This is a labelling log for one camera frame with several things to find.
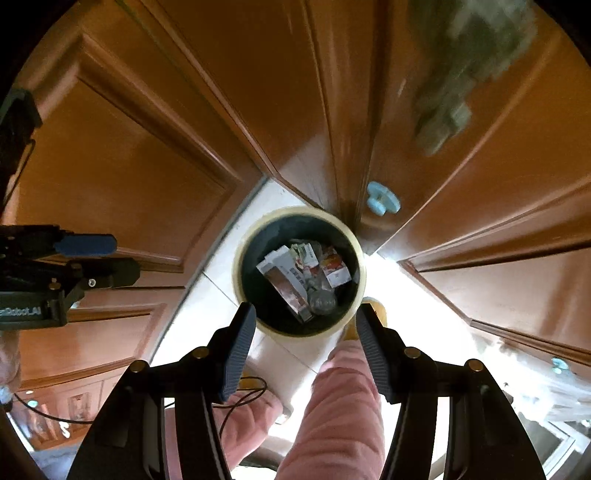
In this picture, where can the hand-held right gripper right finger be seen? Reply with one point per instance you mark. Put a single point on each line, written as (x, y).
(374, 355)

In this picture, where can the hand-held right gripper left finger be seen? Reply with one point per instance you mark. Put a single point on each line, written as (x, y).
(238, 355)

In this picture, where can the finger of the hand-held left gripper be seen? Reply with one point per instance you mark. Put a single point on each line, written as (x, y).
(87, 245)
(111, 273)

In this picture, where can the crushed clear plastic bottle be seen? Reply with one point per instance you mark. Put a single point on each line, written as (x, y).
(322, 301)

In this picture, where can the pink milk carton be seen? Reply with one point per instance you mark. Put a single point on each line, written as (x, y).
(281, 277)

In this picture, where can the cream round trash bin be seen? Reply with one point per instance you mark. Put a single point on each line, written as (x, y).
(351, 258)

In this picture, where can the yellow slipper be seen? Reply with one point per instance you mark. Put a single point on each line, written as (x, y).
(381, 311)

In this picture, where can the wooden cabinet door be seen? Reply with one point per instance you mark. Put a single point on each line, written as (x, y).
(508, 184)
(138, 152)
(115, 332)
(508, 286)
(286, 69)

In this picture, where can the person's left leg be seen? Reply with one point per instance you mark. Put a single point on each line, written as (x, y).
(249, 415)

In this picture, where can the person's leg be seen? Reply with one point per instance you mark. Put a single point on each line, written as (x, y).
(341, 415)
(249, 415)

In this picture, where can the person's right leg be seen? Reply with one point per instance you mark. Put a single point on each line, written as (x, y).
(341, 415)

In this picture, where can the red white carton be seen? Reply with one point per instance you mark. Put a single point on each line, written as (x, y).
(334, 270)

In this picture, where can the white green printed packet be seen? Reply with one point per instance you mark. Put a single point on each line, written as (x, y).
(304, 256)

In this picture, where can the blurred green grey thing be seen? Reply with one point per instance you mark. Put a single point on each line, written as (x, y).
(461, 83)

